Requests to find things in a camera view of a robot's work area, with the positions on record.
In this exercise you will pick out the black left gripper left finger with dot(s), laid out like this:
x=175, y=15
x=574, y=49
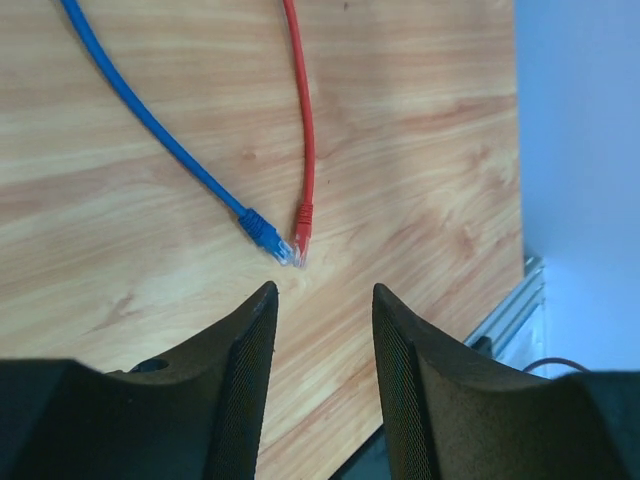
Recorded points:
x=194, y=411

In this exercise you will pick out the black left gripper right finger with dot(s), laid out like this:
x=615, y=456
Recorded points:
x=451, y=413

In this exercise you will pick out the aluminium front frame rail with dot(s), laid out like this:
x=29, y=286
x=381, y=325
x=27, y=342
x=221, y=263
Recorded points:
x=498, y=329

